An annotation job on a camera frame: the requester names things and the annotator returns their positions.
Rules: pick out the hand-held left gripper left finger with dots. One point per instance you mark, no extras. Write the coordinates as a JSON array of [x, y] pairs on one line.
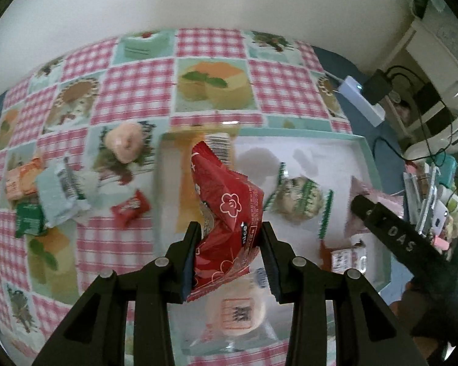
[[191, 263]]

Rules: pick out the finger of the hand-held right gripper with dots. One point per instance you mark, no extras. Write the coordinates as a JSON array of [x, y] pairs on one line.
[[364, 207]]

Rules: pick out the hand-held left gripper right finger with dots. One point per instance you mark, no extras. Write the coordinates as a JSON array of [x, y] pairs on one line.
[[271, 270]]

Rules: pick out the pale pink snack packet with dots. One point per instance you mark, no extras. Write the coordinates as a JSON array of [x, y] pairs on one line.
[[358, 188]]

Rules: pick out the teal cardboard box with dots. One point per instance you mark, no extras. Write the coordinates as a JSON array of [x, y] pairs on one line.
[[339, 171]]

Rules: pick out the round white bun packet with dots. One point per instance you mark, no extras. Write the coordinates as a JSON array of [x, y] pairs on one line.
[[240, 312]]

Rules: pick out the dark red white packet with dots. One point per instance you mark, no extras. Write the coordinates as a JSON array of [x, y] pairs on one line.
[[345, 259]]

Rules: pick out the large red flower-print packet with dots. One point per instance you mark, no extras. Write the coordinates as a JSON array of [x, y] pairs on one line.
[[221, 217]]

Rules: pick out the green white cookie packet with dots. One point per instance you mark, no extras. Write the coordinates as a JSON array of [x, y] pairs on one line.
[[299, 198]]

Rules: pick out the small red snack packet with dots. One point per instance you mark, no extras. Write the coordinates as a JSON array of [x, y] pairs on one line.
[[131, 207]]

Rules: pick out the yellow cake packet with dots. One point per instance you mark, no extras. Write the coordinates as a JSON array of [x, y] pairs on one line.
[[198, 167]]

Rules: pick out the pink round candy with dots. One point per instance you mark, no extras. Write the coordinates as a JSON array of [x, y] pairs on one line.
[[125, 143]]

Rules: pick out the light teal snack packet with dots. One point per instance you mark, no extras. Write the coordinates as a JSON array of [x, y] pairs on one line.
[[61, 194]]

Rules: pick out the dark green snack packet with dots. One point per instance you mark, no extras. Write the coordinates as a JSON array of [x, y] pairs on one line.
[[30, 217]]

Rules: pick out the orange snack packet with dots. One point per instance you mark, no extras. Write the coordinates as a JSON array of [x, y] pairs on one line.
[[21, 179]]

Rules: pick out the person's right hand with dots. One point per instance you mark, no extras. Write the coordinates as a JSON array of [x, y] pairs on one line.
[[412, 305]]

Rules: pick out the white phone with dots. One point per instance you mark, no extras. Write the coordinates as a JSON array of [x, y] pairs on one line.
[[441, 221]]

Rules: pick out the upright phone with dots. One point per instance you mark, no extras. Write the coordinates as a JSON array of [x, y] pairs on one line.
[[423, 194]]

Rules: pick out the teal object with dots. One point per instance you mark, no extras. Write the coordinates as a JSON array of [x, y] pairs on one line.
[[448, 167]]

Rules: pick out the white power strip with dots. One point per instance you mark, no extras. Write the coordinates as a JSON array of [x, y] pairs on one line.
[[360, 97]]

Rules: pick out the white plastic basket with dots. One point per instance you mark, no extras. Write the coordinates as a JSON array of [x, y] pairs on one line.
[[454, 133]]

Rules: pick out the black charger adapter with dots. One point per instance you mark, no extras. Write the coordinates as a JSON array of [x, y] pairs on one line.
[[378, 85]]

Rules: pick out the pink checked printed tablecloth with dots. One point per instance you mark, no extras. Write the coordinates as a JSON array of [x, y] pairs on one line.
[[137, 87]]

